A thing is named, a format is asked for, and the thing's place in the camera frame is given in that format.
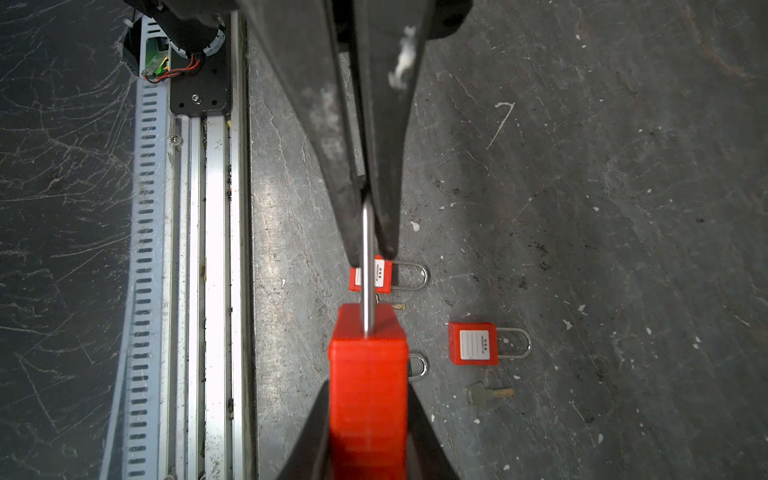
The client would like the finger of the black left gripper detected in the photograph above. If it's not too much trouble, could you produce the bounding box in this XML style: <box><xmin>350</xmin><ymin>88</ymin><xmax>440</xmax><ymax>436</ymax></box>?
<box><xmin>353</xmin><ymin>1</ymin><xmax>435</xmax><ymax>259</ymax></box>
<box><xmin>238</xmin><ymin>0</ymin><xmax>362</xmax><ymax>267</ymax></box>

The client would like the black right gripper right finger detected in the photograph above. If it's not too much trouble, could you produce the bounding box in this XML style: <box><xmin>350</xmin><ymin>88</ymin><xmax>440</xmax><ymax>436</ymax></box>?
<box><xmin>407</xmin><ymin>385</ymin><xmax>459</xmax><ymax>480</ymax></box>

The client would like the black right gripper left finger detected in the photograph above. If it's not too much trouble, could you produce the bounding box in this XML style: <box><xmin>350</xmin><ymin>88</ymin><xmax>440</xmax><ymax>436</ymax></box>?
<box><xmin>277</xmin><ymin>380</ymin><xmax>330</xmax><ymax>480</ymax></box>

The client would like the small red padlock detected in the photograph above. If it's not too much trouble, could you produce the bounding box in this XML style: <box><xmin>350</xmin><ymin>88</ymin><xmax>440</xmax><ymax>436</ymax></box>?
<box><xmin>448</xmin><ymin>322</ymin><xmax>533</xmax><ymax>366</ymax></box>

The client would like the red padlock with key ring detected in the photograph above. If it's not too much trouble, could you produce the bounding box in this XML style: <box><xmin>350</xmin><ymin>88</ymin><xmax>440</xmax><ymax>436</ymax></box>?
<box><xmin>328</xmin><ymin>199</ymin><xmax>409</xmax><ymax>479</ymax></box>

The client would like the red long-shackle padlock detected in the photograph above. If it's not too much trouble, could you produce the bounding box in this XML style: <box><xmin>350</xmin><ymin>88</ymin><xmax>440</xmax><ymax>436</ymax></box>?
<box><xmin>374</xmin><ymin>255</ymin><xmax>430</xmax><ymax>294</ymax></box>

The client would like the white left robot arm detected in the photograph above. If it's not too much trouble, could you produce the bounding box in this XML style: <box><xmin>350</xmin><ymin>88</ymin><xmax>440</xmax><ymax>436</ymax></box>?
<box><xmin>135</xmin><ymin>1</ymin><xmax>472</xmax><ymax>266</ymax></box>

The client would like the black padlock near key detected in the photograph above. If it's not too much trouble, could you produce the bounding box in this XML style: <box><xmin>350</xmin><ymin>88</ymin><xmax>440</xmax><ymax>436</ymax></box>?
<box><xmin>407</xmin><ymin>352</ymin><xmax>429</xmax><ymax>382</ymax></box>

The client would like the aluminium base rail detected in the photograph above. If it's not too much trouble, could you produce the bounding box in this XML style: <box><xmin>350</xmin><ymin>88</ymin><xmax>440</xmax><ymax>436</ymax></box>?
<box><xmin>99</xmin><ymin>14</ymin><xmax>256</xmax><ymax>479</ymax></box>

